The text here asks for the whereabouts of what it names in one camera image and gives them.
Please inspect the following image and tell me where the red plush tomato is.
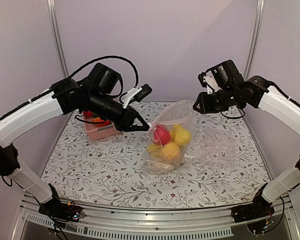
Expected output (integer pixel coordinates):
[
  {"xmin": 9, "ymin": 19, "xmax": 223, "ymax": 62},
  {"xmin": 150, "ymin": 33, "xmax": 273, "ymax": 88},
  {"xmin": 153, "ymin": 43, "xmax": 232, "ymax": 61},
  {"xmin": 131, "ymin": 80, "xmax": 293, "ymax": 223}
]
[{"xmin": 153, "ymin": 124, "xmax": 171, "ymax": 145}]

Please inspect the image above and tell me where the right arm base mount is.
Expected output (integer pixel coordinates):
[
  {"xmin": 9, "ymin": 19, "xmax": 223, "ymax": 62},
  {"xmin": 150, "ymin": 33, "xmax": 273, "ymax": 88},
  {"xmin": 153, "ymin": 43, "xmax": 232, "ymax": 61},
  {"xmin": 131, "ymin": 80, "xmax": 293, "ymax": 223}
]
[{"xmin": 231, "ymin": 195, "xmax": 275, "ymax": 223}]

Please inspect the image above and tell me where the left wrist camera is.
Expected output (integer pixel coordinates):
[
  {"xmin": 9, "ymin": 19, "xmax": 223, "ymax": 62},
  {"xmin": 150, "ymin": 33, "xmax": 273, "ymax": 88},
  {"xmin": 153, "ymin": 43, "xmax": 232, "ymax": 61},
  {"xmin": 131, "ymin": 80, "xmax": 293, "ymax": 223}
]
[{"xmin": 120, "ymin": 83, "xmax": 153, "ymax": 109}]

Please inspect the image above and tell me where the pink dotted zip bag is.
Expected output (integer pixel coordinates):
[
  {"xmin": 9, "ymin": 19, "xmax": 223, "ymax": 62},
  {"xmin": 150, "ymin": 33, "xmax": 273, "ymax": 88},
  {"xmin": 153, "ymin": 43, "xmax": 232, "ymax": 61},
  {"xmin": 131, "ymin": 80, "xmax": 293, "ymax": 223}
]
[{"xmin": 142, "ymin": 100, "xmax": 196, "ymax": 175}]

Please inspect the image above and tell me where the front aluminium rail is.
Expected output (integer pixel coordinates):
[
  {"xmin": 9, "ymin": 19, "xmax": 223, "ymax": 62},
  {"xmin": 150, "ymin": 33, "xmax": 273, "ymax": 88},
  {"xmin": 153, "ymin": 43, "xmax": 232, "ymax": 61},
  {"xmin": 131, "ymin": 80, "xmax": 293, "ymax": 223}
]
[{"xmin": 12, "ymin": 195, "xmax": 300, "ymax": 240}]

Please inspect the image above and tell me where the white plush cauliflower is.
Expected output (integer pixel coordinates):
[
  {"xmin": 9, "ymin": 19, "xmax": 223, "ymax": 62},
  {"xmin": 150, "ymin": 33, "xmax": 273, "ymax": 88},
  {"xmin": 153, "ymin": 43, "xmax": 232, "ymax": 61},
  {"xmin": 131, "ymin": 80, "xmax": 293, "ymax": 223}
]
[{"xmin": 143, "ymin": 160, "xmax": 174, "ymax": 175}]

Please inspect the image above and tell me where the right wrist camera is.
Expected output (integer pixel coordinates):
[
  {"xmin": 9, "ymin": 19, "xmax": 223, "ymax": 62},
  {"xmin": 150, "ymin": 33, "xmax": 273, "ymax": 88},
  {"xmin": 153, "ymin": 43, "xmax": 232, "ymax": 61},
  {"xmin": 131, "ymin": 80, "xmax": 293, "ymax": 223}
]
[{"xmin": 198, "ymin": 71, "xmax": 221, "ymax": 95}]

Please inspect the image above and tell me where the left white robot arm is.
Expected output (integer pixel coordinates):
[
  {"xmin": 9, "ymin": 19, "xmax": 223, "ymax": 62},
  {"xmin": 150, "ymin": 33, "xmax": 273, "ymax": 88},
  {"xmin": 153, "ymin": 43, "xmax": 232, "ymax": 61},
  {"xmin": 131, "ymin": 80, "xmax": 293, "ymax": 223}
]
[{"xmin": 0, "ymin": 57, "xmax": 152, "ymax": 217}]

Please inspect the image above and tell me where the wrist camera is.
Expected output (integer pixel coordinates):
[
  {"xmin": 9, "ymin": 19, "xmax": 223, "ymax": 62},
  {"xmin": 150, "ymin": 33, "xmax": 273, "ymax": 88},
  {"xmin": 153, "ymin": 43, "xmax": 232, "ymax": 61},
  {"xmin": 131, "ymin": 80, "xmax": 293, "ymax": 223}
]
[
  {"xmin": 120, "ymin": 83, "xmax": 153, "ymax": 109},
  {"xmin": 198, "ymin": 71, "xmax": 221, "ymax": 95}
]

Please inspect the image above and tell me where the aluminium frame post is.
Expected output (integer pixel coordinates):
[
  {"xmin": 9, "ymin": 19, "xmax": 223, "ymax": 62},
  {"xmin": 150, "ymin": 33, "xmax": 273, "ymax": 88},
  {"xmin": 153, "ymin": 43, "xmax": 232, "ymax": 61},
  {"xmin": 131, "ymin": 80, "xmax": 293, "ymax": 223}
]
[
  {"xmin": 46, "ymin": 0, "xmax": 69, "ymax": 78},
  {"xmin": 243, "ymin": 0, "xmax": 265, "ymax": 80}
]

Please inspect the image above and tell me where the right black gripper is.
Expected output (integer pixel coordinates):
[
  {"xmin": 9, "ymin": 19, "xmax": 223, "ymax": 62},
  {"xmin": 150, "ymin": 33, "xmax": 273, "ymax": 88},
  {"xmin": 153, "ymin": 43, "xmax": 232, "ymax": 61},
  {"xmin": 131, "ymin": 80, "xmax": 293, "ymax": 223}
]
[{"xmin": 193, "ymin": 86, "xmax": 239, "ymax": 114}]

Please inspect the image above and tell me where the left aluminium frame post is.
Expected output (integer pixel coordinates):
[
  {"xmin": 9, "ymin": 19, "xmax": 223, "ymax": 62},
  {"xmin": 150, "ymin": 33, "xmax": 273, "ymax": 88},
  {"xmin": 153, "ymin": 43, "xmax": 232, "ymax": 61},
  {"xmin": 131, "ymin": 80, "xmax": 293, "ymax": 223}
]
[{"xmin": 46, "ymin": 0, "xmax": 69, "ymax": 78}]

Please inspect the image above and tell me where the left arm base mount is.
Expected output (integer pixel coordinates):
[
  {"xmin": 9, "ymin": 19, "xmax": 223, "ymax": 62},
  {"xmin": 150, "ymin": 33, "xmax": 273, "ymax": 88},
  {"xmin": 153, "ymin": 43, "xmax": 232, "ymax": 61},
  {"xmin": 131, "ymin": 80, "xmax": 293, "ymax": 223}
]
[{"xmin": 38, "ymin": 198, "xmax": 85, "ymax": 222}]

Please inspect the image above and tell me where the floral tablecloth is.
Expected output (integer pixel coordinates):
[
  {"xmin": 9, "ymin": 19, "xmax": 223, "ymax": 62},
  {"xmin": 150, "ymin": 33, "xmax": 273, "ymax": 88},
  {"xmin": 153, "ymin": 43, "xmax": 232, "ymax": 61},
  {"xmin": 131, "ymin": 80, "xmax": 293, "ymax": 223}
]
[{"xmin": 41, "ymin": 107, "xmax": 270, "ymax": 209}]

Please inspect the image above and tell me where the yellow plush lemon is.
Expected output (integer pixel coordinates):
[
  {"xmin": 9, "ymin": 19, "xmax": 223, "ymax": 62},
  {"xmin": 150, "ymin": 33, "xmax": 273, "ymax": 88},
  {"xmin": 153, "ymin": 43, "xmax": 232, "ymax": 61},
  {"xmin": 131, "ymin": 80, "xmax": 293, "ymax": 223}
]
[{"xmin": 172, "ymin": 124, "xmax": 192, "ymax": 147}]

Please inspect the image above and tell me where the right aluminium frame post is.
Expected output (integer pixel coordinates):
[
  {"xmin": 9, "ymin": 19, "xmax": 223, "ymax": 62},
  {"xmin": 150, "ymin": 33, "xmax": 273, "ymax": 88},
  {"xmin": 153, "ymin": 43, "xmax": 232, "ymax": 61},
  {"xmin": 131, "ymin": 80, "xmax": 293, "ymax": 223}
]
[{"xmin": 243, "ymin": 0, "xmax": 265, "ymax": 80}]

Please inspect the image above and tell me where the crinkled clear zip bag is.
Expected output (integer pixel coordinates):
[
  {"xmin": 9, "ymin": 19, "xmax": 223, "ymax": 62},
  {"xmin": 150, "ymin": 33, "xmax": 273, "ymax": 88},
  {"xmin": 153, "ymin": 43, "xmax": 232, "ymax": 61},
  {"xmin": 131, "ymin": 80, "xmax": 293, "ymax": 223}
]
[{"xmin": 188, "ymin": 126, "xmax": 237, "ymax": 171}]

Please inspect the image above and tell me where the pink plastic basket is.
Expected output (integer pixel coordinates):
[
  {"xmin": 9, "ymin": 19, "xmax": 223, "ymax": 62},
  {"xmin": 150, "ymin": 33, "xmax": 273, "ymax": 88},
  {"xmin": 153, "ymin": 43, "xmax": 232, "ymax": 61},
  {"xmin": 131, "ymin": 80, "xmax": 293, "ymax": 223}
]
[{"xmin": 83, "ymin": 111, "xmax": 121, "ymax": 142}]

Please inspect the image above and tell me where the yellow plush banana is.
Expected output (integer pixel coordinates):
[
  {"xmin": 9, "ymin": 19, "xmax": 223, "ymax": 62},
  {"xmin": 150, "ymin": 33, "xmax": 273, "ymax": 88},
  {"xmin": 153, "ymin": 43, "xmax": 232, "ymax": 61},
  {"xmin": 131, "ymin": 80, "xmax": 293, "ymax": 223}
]
[{"xmin": 146, "ymin": 143, "xmax": 162, "ymax": 158}]

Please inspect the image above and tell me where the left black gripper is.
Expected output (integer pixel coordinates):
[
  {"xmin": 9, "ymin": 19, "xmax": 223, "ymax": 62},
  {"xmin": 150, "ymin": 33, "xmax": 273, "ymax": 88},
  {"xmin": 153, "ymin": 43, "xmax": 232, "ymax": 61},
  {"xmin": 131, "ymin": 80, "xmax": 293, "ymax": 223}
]
[{"xmin": 86, "ymin": 89, "xmax": 150, "ymax": 132}]

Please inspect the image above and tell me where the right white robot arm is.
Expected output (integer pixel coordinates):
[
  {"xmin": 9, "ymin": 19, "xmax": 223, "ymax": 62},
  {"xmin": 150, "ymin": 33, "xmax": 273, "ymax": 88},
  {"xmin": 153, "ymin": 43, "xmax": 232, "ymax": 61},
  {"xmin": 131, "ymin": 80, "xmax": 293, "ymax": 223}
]
[{"xmin": 193, "ymin": 59, "xmax": 300, "ymax": 218}]

